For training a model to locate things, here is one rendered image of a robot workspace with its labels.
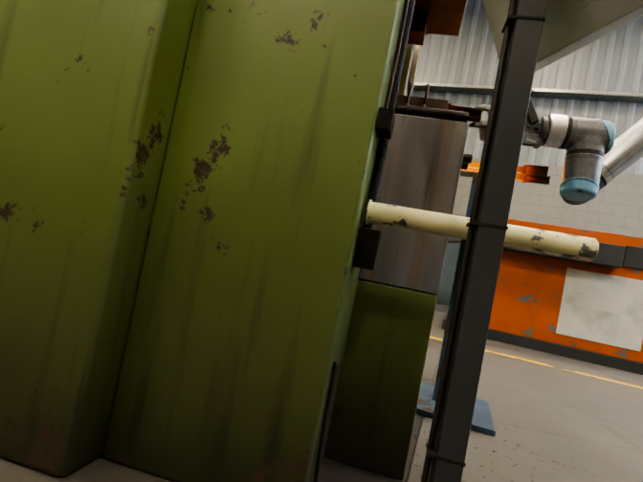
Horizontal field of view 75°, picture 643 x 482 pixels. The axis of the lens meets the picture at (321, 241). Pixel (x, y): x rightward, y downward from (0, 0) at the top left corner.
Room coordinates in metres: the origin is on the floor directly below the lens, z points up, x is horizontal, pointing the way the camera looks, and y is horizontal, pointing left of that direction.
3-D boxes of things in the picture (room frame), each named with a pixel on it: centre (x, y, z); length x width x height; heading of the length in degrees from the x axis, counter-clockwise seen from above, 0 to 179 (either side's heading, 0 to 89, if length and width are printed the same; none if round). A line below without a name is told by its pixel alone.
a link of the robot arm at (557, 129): (1.17, -0.58, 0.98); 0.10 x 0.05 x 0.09; 169
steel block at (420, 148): (1.30, -0.08, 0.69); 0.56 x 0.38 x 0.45; 79
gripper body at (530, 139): (1.18, -0.50, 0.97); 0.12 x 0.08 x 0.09; 79
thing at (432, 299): (1.30, -0.08, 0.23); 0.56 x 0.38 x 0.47; 79
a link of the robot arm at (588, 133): (1.15, -0.66, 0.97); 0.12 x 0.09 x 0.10; 79
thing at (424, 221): (0.84, -0.30, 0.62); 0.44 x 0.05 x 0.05; 79
